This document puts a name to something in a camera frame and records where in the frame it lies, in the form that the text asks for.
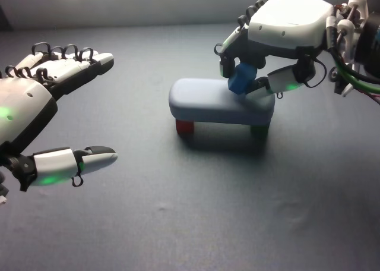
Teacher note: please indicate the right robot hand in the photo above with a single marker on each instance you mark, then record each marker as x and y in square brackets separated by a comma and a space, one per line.
[288, 21]

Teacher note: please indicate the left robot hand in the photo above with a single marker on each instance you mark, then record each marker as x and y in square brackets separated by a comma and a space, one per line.
[26, 104]

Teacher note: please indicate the blue hexagonal block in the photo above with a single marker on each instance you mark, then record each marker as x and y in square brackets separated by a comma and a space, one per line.
[242, 79]

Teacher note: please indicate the green block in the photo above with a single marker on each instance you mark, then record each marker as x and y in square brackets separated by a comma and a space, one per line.
[259, 131]

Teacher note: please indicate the red block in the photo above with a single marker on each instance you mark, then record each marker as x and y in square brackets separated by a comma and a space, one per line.
[184, 127]

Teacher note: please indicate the grey table cloth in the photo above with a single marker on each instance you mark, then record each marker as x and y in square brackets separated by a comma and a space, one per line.
[190, 211]

